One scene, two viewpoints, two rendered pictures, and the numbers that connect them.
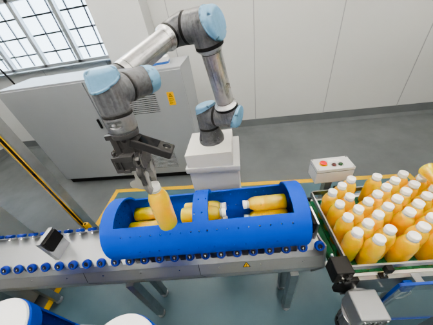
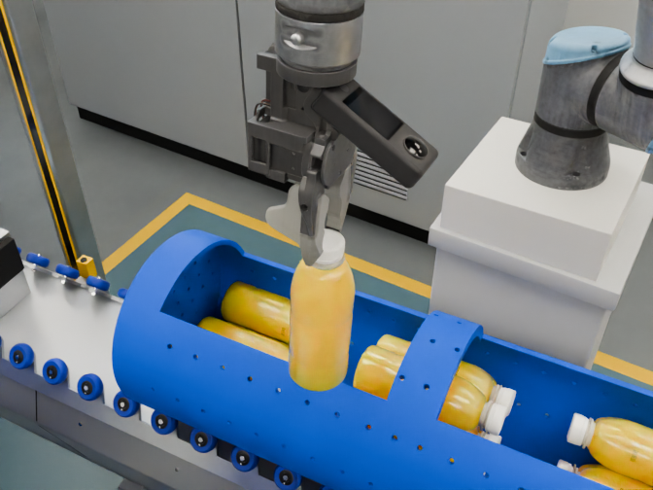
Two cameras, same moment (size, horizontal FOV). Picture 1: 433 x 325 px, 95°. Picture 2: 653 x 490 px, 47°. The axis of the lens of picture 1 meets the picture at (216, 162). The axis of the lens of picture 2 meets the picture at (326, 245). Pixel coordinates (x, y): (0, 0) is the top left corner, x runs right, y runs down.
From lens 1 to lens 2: 0.10 m
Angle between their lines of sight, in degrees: 16
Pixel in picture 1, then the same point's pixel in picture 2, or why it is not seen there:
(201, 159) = (495, 218)
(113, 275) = (106, 437)
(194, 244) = (362, 469)
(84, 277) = (34, 403)
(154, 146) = (382, 136)
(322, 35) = not seen: outside the picture
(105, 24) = not seen: outside the picture
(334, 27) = not seen: outside the picture
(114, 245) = (146, 357)
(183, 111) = (502, 23)
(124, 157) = (287, 132)
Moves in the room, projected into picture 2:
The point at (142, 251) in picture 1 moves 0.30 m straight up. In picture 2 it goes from (210, 410) to (182, 245)
